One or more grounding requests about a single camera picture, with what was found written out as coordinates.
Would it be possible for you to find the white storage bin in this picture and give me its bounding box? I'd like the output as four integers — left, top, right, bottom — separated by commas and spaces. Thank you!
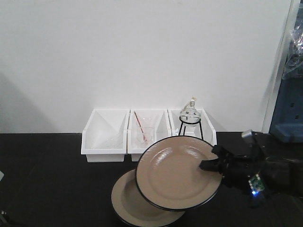
127, 110, 172, 162
81, 109, 130, 163
168, 109, 217, 146

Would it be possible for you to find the right white storage bin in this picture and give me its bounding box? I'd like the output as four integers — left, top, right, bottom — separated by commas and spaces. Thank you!
168, 109, 217, 146

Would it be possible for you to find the clear plastic bag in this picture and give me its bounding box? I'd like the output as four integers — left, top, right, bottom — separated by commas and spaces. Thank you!
282, 7, 303, 79

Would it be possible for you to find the left white storage bin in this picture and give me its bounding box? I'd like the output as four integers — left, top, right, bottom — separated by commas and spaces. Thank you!
81, 109, 130, 163

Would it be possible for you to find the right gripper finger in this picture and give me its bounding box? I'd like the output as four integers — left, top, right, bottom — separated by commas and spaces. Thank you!
199, 158, 223, 174
211, 145, 229, 159

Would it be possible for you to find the clear glass beaker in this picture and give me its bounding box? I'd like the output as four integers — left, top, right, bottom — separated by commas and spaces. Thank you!
135, 117, 155, 148

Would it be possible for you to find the middle white storage bin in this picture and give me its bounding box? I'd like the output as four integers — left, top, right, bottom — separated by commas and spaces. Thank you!
127, 110, 172, 162

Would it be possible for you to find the beige plate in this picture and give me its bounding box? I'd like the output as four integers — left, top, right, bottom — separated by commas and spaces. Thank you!
111, 170, 185, 227
135, 136, 222, 211

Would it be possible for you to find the blue pegboard drying rack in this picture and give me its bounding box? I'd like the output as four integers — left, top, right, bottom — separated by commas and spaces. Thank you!
269, 1, 303, 143

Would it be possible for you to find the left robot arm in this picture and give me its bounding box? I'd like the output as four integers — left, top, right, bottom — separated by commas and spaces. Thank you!
0, 210, 14, 227

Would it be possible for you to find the red glass stirring rod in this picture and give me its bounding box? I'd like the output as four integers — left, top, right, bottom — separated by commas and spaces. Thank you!
134, 111, 148, 144

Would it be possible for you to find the black wire tripod stand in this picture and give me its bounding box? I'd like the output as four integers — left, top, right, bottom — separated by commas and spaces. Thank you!
178, 116, 204, 140

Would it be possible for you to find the glass alcohol lamp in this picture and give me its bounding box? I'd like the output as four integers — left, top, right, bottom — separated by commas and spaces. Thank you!
179, 97, 201, 127

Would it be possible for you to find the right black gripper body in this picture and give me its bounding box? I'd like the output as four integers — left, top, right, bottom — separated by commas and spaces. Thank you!
222, 152, 265, 192

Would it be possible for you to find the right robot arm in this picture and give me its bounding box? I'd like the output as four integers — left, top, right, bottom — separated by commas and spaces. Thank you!
199, 130, 303, 208

